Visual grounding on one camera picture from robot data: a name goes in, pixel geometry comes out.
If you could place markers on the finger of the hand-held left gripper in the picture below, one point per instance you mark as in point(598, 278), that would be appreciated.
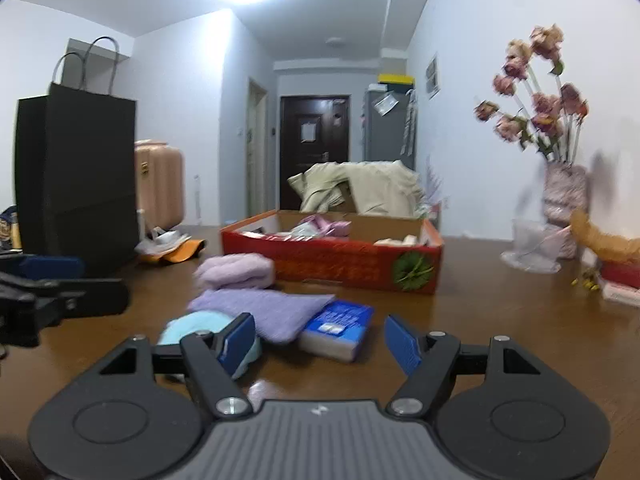
point(90, 300)
point(50, 266)

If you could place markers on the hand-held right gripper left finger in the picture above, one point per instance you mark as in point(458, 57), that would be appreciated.
point(239, 337)

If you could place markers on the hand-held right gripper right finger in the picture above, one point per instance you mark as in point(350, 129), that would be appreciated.
point(402, 342)

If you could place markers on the lavender knitted pouch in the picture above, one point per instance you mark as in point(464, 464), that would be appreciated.
point(265, 312)

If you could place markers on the blue fluffy puff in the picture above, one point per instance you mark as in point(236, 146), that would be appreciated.
point(190, 327)

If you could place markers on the blue tissue packet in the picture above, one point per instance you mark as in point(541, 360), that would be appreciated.
point(340, 325)

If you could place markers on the purple fluffy towel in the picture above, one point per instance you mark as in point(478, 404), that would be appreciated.
point(235, 270)

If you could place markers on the red cardboard box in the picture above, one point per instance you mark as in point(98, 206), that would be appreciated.
point(340, 265)

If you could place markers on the black paper bag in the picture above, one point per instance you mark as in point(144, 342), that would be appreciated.
point(75, 175)

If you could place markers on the orange cloth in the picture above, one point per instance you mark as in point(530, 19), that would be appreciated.
point(185, 252)

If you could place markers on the pink suitcase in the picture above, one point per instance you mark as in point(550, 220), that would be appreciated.
point(160, 185)

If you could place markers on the beige jacket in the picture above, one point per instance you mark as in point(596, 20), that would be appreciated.
point(380, 185)

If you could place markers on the clear plastic cup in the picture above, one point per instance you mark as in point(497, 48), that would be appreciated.
point(535, 247)

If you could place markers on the dark brown door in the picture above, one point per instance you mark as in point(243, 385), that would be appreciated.
point(315, 170)

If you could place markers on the small yellow trinkets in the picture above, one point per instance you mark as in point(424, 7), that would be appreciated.
point(585, 280)

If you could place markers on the grey fridge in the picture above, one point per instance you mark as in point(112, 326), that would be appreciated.
point(385, 135)

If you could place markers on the pink mottled vase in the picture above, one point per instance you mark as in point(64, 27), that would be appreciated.
point(565, 195)

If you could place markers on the folded umbrella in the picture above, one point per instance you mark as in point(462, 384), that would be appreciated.
point(409, 122)

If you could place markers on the white book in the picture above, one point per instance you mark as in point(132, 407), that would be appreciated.
point(622, 294)

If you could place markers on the paper on fridge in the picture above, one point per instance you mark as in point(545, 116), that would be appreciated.
point(384, 104)

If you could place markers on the yellow box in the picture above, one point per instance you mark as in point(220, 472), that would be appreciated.
point(396, 79)

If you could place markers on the dried pink roses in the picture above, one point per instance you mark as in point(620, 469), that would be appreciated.
point(542, 110)

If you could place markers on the wall picture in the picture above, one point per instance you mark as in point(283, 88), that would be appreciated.
point(433, 77)

